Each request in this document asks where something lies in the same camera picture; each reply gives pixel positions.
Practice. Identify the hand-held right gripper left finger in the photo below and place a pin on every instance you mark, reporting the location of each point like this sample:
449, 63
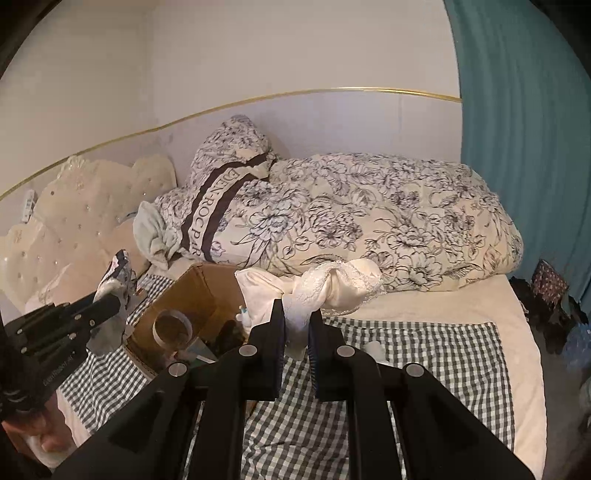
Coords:
270, 350

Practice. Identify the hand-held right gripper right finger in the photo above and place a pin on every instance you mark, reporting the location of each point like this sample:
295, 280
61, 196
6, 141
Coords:
319, 355

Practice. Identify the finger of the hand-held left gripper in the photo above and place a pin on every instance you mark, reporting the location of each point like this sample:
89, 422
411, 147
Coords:
60, 334
83, 309

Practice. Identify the white packet with red label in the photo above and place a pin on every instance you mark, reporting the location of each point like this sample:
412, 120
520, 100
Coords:
115, 274

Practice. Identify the cream knotted cloth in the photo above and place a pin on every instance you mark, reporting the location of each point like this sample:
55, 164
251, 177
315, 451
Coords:
323, 286

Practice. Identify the brown cardboard box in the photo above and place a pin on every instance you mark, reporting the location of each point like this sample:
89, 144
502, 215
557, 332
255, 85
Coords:
198, 286

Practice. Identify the clear tape roll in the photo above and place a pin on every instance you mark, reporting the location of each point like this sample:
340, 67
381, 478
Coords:
173, 344

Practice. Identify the person's left hand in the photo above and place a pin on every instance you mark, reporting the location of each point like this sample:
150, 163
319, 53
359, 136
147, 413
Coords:
46, 443

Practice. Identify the white round jar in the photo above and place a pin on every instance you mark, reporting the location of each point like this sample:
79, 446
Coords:
375, 353

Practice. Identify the cream tufted headboard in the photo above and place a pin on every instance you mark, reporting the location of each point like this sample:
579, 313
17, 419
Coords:
69, 221

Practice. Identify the light green towel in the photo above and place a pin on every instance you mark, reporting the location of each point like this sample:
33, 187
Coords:
157, 230

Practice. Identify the green checked cloth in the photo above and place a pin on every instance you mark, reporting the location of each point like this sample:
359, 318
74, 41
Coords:
438, 360

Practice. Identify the floral duvet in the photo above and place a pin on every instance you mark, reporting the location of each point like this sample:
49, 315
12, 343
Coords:
369, 212

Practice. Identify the floral pillow with dark stripe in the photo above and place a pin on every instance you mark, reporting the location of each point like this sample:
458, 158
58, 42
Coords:
231, 143

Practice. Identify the dark clothes pile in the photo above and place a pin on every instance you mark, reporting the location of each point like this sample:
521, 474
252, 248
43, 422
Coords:
554, 327

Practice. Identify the dark patterned bag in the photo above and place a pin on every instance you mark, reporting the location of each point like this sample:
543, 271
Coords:
549, 281

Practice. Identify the blue plastic bag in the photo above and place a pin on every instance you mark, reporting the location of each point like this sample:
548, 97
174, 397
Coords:
579, 344

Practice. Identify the teal curtain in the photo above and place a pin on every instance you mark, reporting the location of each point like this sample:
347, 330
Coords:
517, 138

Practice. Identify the white wall socket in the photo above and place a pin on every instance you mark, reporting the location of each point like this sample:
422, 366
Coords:
29, 205

